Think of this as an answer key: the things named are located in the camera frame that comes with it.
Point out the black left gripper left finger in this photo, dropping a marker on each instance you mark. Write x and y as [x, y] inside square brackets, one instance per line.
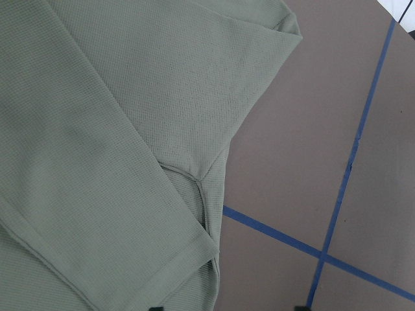
[156, 308]

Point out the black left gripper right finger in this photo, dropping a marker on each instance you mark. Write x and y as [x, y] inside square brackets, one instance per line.
[300, 307]

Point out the green long sleeve shirt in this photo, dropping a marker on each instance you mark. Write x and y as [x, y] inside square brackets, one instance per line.
[116, 124]

